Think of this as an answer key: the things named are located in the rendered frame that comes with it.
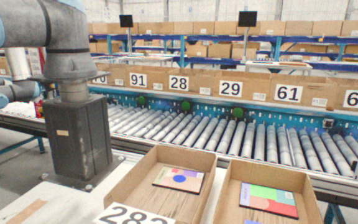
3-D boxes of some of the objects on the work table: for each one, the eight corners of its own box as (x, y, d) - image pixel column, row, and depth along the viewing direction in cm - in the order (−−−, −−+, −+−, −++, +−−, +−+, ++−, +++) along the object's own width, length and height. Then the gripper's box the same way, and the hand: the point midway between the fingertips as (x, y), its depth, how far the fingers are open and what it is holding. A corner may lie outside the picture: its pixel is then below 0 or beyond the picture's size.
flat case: (298, 221, 69) (299, 218, 69) (238, 208, 75) (238, 204, 75) (292, 194, 82) (293, 190, 81) (240, 183, 87) (241, 180, 87)
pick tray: (104, 224, 68) (100, 199, 65) (156, 162, 103) (156, 143, 100) (190, 253, 59) (191, 225, 56) (215, 175, 94) (217, 154, 91)
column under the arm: (89, 193, 82) (77, 111, 72) (38, 179, 89) (20, 103, 79) (126, 158, 105) (121, 93, 95) (82, 150, 113) (73, 88, 103)
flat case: (199, 196, 81) (199, 192, 80) (151, 186, 85) (151, 183, 85) (205, 175, 93) (205, 172, 92) (163, 167, 98) (163, 164, 97)
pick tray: (205, 261, 57) (207, 233, 54) (228, 178, 91) (230, 157, 88) (328, 305, 48) (339, 274, 45) (302, 195, 82) (308, 172, 79)
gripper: (-1, 97, 118) (35, 106, 138) (10, 99, 115) (45, 107, 134) (4, 82, 119) (39, 93, 139) (15, 83, 116) (49, 94, 136)
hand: (41, 96), depth 136 cm, fingers closed
